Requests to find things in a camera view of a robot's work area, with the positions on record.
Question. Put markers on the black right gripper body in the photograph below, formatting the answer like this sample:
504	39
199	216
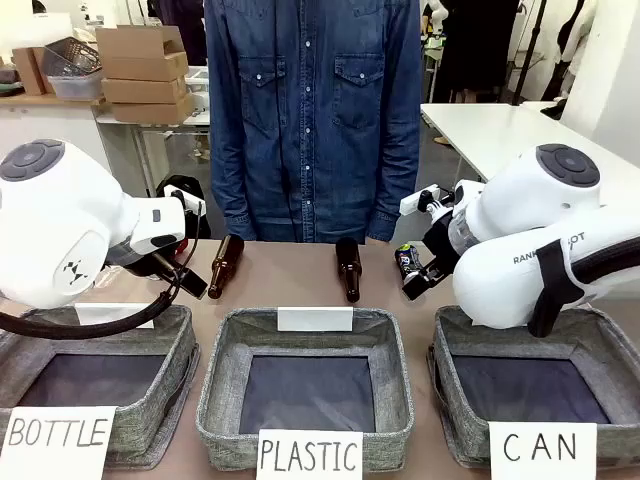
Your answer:
441	242

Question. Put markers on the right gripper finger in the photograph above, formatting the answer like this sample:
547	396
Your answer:
415	288
433	273

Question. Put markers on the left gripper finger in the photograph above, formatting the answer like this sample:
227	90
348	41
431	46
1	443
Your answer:
195	282
187	290

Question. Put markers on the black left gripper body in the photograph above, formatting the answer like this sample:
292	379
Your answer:
165	264

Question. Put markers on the dark blue drink can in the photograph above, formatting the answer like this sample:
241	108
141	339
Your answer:
407	260

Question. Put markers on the brown glass bottle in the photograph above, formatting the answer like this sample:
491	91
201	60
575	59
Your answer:
348	262
225	262

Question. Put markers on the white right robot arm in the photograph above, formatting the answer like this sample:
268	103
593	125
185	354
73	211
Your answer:
500	280

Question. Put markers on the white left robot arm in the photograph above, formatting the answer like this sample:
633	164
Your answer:
50	225

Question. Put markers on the grey fabric basket bottle sign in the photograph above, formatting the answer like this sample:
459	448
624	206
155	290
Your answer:
175	350

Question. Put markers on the grey fabric basket plastic sign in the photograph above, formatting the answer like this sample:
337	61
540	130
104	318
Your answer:
310	390

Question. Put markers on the grey fabric basket can sign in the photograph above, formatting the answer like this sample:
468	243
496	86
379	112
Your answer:
525	390

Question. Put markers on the white paper sign CAN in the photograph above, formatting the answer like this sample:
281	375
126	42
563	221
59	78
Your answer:
542	447

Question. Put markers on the blank white card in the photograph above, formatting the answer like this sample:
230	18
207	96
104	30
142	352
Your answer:
315	320
110	312

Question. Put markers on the black backpack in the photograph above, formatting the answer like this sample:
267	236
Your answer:
187	186

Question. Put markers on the white table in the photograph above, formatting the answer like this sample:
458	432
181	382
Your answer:
500	135

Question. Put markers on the person in denim shirt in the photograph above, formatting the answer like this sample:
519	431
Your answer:
315	125

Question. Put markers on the white cabinet wooden top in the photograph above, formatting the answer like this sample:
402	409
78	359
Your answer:
45	125

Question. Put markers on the white paper sign PLASTIC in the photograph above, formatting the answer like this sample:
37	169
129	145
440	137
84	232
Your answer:
310	455

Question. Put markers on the clear plastic storage tub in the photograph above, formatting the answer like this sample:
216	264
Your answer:
75	86

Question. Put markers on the white paper sign BOTTLE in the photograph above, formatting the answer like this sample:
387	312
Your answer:
55	440

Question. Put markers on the black tripod pole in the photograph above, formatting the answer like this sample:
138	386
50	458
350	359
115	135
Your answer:
531	50

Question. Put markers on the open cardboard box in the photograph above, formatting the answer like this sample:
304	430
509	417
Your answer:
140	47

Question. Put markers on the dark plastic mesh crate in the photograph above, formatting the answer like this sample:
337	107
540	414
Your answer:
72	57

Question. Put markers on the small upright cardboard box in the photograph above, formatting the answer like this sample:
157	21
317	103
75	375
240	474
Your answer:
30	72

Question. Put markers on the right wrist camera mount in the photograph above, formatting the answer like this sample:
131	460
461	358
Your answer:
417	201

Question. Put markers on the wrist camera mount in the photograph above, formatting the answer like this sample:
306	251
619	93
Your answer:
189	202
417	201

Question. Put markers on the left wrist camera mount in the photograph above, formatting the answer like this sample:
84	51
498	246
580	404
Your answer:
189	202

